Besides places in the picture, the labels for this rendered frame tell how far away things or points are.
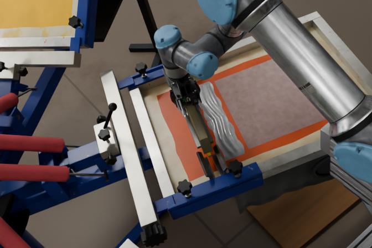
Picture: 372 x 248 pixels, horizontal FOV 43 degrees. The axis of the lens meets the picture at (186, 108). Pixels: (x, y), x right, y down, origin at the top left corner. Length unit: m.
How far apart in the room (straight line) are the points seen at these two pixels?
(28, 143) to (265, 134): 0.77
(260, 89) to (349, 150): 0.83
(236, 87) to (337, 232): 1.03
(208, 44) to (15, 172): 0.70
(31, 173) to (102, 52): 2.17
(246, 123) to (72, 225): 1.44
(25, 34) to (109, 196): 1.15
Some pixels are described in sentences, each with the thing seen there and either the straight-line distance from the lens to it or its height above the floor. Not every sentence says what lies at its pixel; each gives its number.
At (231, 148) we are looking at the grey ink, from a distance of 1.56.
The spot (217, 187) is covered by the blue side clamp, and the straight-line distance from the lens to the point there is 1.42.
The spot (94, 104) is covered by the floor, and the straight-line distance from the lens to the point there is 3.24.
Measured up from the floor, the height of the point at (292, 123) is 0.95.
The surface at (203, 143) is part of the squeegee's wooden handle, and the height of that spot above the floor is 1.08.
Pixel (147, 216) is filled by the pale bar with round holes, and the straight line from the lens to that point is 1.39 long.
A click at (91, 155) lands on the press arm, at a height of 1.04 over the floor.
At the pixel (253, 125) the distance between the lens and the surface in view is 1.60.
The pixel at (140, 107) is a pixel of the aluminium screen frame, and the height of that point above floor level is 0.99.
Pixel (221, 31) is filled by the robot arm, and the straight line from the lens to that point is 1.28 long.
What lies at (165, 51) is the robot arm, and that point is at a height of 1.37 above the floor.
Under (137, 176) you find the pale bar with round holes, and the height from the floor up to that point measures 1.04.
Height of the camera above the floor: 2.22
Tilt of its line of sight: 48 degrees down
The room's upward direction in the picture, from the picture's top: 19 degrees counter-clockwise
